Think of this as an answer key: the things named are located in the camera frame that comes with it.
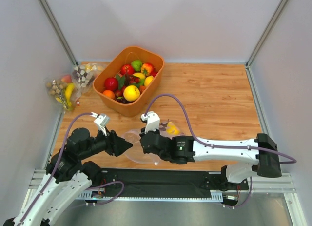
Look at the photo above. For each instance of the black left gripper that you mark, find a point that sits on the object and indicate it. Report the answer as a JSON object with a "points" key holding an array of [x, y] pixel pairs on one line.
{"points": [[112, 143]]}

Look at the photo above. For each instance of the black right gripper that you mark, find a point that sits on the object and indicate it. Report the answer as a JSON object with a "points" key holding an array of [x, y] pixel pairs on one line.
{"points": [[146, 143]]}

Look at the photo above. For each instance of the yellow fake lemon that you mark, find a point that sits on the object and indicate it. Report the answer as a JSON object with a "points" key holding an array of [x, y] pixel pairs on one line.
{"points": [[148, 80], [131, 93]]}

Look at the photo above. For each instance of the red fake apple in basket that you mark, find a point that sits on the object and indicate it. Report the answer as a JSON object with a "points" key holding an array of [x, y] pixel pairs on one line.
{"points": [[127, 69]]}

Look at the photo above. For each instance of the clear bag with banana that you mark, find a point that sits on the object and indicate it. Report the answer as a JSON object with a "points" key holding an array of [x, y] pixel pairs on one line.
{"points": [[64, 91]]}

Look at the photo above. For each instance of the clear polka dot zip bag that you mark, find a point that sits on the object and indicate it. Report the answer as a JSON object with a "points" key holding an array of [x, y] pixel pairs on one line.
{"points": [[135, 153]]}

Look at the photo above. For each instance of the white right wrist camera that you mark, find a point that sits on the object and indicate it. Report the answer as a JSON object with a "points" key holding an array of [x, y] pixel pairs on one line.
{"points": [[152, 121]]}

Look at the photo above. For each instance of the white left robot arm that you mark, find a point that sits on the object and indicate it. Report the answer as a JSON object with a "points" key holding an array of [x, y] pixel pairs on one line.
{"points": [[66, 176]]}

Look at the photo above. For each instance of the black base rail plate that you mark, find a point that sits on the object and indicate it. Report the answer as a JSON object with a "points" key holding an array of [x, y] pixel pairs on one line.
{"points": [[140, 183]]}

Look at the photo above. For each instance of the orange plastic basket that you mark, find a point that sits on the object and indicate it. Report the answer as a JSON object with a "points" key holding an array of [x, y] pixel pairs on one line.
{"points": [[145, 63]]}

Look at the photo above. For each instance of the fake orange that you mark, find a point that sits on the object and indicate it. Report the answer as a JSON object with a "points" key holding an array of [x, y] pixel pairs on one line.
{"points": [[110, 94]]}

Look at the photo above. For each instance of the yellow fake lemon in basket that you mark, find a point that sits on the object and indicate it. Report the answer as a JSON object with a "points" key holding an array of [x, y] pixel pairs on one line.
{"points": [[148, 80]]}

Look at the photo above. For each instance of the yellow fake pear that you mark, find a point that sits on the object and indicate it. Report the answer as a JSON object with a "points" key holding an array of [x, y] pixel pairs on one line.
{"points": [[172, 129]]}

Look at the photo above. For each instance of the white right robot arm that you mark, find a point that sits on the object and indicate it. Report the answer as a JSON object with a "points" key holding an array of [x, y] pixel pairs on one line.
{"points": [[253, 157]]}

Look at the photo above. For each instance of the red fake apple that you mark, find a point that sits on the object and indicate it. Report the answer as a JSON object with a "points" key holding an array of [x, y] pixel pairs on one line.
{"points": [[111, 83], [127, 69]]}

